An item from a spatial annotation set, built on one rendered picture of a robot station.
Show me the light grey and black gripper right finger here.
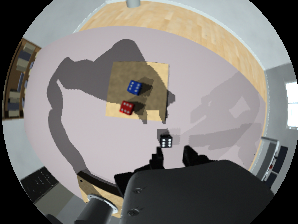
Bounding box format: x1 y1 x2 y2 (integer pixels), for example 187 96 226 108
182 145 217 167

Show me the blue die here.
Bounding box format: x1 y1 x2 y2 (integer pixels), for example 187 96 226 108
127 80 143 96

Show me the tan square mat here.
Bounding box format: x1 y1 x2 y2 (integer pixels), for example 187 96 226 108
106 61 168 121

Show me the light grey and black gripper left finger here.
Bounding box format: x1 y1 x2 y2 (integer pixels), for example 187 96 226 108
114 147 165 199

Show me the red die with white pips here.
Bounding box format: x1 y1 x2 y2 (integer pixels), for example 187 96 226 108
119 101 135 116

